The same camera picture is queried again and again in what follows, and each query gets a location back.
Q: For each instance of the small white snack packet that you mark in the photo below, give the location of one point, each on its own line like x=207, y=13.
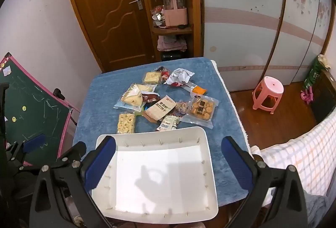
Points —
x=168, y=123

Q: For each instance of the pink basket bag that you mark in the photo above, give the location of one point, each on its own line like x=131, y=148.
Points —
x=174, y=16

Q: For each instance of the small mixed nut packet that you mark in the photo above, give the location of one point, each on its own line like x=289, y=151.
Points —
x=181, y=107

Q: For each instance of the white orange tube packet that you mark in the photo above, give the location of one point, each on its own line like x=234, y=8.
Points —
x=198, y=90

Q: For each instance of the shiny foil wrappers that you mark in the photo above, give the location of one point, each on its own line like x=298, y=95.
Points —
x=157, y=15

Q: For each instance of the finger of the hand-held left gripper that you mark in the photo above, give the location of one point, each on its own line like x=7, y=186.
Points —
x=34, y=142
x=74, y=152

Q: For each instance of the beige biscuit packet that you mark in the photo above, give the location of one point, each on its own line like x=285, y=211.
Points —
x=160, y=110

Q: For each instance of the white plastic tray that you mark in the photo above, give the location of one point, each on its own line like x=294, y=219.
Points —
x=157, y=170

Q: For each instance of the black box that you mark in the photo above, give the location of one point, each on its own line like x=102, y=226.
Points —
x=170, y=56

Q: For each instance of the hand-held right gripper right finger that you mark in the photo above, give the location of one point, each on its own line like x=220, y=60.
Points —
x=236, y=162

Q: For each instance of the clear round pastry packet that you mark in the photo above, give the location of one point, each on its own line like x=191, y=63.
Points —
x=200, y=110

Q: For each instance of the pink framed chalkboard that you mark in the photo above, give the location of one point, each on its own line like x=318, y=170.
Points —
x=31, y=107

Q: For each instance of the wooden corner shelf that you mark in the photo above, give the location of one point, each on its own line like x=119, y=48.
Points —
x=195, y=7

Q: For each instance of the green snack packet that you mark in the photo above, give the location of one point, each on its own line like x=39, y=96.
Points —
x=140, y=113

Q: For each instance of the triangular bread packet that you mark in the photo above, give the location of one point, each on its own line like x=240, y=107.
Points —
x=132, y=96

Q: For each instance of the pink plastic stool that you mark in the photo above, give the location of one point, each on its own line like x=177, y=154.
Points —
x=270, y=86

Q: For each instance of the folded pink clothes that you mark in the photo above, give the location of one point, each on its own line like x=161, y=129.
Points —
x=172, y=43

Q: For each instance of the pale floral wardrobe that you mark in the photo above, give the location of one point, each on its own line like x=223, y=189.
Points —
x=236, y=41

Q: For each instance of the dark wooden cabinet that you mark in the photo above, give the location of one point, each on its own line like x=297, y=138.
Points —
x=323, y=102

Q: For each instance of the pink toy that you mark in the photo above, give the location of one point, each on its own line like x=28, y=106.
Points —
x=306, y=95

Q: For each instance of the grey blue cloth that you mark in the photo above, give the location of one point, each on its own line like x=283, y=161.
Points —
x=317, y=209

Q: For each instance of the puffed rice bar packet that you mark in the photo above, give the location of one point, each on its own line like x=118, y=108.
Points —
x=126, y=123

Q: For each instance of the green bag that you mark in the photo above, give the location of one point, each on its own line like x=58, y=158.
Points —
x=312, y=73

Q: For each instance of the yellow cracker packet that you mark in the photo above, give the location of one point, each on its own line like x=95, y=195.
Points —
x=152, y=77

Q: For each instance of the checked blanket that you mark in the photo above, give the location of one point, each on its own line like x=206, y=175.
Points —
x=309, y=154

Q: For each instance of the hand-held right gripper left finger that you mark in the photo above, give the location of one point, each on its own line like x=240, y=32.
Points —
x=101, y=162

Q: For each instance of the blue towel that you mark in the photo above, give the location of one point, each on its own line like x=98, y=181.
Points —
x=110, y=91

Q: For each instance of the white silver snack bag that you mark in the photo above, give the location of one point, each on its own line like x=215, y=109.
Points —
x=179, y=76

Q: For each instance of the dark red snack packet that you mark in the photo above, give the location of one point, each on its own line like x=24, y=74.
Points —
x=151, y=98

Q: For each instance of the small red snack packet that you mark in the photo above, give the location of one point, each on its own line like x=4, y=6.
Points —
x=164, y=75

